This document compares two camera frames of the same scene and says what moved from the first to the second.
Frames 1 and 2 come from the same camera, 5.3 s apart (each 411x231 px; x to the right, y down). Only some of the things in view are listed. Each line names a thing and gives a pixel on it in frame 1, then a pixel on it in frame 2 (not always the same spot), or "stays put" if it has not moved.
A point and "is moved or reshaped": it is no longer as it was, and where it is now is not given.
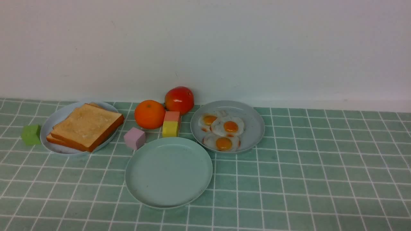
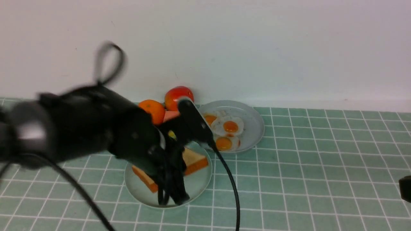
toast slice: (85, 127) is moved or reshaped
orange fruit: (149, 114) stays put
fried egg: (227, 126) stays put
